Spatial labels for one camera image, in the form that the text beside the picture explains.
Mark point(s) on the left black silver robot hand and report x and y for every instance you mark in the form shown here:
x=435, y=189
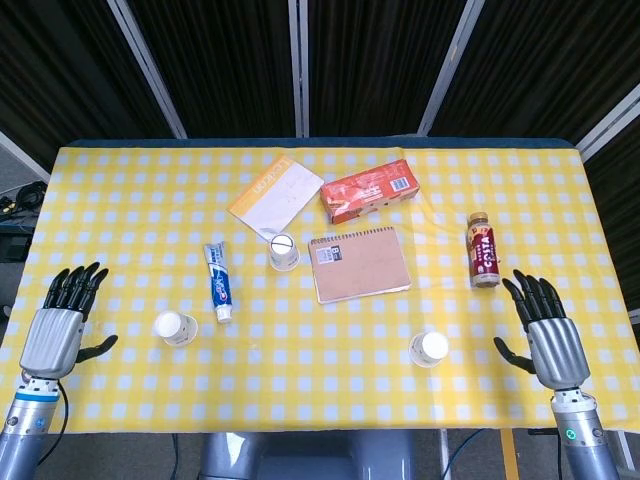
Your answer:
x=50, y=340

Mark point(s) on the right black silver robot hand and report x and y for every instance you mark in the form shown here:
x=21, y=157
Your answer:
x=557, y=350

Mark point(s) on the white floral paper cup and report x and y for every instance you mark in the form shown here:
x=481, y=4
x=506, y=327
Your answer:
x=428, y=348
x=172, y=327

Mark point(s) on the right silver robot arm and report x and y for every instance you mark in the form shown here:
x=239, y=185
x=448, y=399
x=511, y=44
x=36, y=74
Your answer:
x=585, y=445

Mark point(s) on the paper cup with line mark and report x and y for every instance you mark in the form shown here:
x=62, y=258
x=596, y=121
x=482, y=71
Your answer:
x=283, y=252

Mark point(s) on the Costa coffee bottle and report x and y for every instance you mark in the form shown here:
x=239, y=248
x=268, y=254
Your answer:
x=484, y=252

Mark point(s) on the blue white toothpaste tube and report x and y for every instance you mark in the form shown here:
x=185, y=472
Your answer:
x=220, y=280

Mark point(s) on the brown spiral notebook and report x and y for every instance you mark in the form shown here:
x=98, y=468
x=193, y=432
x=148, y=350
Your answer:
x=360, y=265

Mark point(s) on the orange cardboard snack box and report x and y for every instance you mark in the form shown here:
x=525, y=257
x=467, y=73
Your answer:
x=367, y=192

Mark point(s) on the yellow white checked tablecloth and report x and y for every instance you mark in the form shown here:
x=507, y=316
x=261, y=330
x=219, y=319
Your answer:
x=310, y=370

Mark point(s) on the white orange notepad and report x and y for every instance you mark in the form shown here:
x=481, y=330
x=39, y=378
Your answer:
x=280, y=197

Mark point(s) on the grey robot torso base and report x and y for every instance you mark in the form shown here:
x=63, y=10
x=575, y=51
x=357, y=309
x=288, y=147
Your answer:
x=305, y=457

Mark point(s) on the silver partition post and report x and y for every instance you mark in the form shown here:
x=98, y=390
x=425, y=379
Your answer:
x=607, y=122
x=447, y=70
x=22, y=155
x=298, y=65
x=150, y=70

